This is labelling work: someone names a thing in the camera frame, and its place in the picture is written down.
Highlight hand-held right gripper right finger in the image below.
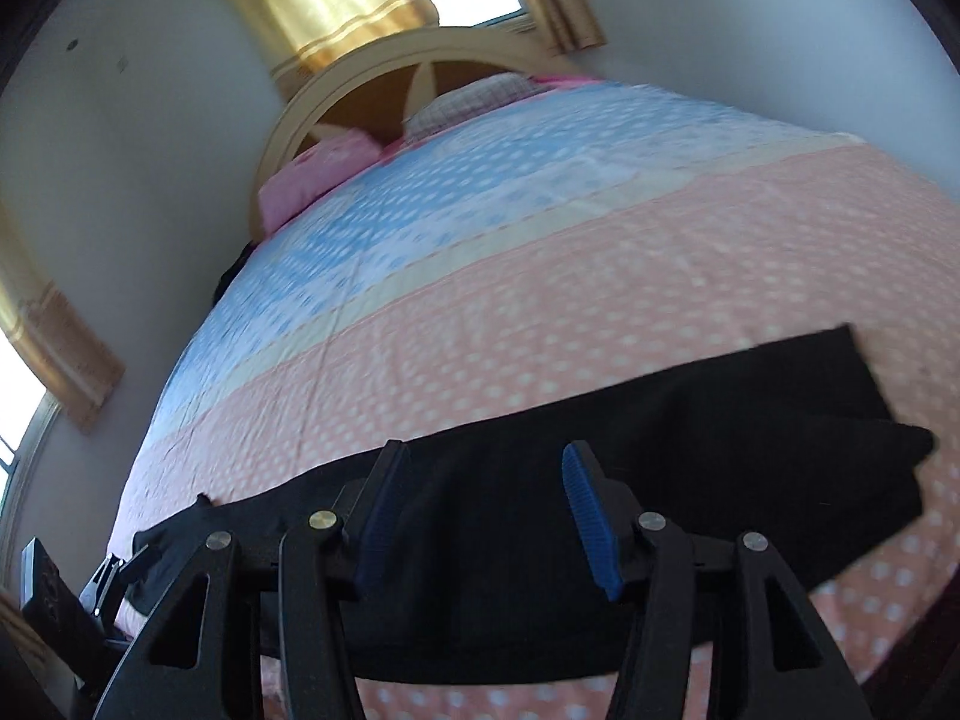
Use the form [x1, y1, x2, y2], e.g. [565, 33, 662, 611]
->
[561, 440, 857, 720]

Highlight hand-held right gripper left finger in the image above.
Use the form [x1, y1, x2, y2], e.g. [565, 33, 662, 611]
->
[90, 439, 413, 720]

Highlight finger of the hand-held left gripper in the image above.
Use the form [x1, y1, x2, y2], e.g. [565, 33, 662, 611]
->
[79, 547, 162, 620]

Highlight black pants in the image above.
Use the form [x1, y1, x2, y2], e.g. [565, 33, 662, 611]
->
[131, 324, 935, 685]

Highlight side window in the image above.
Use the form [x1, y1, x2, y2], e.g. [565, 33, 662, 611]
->
[0, 330, 65, 541]

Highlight golden side curtain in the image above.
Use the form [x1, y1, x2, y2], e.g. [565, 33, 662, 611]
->
[0, 199, 126, 434]

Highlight polka dot bedspread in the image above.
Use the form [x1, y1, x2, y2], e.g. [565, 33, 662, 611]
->
[105, 79, 960, 720]

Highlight pink pillow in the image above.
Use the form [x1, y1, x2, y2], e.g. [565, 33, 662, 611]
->
[257, 130, 380, 232]

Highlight striped pillow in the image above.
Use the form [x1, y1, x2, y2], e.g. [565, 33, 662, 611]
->
[401, 73, 548, 142]

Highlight cream wooden headboard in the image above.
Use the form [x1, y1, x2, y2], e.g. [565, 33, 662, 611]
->
[247, 26, 556, 241]

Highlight wide golden curtain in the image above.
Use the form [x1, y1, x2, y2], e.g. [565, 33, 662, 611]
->
[193, 0, 443, 102]

